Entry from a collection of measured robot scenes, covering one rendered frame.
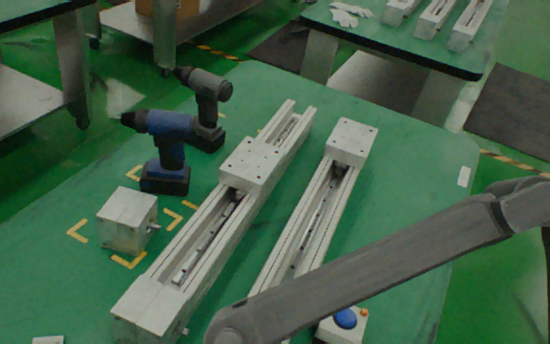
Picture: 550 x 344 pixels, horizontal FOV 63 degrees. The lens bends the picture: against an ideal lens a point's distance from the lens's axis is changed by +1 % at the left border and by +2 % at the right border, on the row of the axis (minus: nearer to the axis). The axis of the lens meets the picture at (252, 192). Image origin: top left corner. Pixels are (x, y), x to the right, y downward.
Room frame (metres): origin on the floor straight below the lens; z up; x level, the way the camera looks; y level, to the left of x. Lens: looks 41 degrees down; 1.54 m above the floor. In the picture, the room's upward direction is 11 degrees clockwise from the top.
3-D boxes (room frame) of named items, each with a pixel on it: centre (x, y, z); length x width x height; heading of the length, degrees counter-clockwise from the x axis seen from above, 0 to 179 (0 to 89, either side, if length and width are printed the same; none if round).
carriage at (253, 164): (0.86, 0.01, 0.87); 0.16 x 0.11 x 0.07; 164
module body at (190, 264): (0.86, 0.01, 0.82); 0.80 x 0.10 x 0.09; 164
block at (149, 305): (0.43, 0.13, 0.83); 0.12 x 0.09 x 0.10; 74
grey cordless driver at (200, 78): (1.08, 0.20, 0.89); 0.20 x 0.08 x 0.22; 68
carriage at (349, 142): (1.05, -0.24, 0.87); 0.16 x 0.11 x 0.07; 164
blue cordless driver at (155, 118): (0.84, 0.25, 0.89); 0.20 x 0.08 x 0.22; 97
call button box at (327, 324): (0.51, -0.21, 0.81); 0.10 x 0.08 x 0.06; 74
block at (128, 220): (0.66, 0.24, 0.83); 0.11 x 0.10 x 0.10; 83
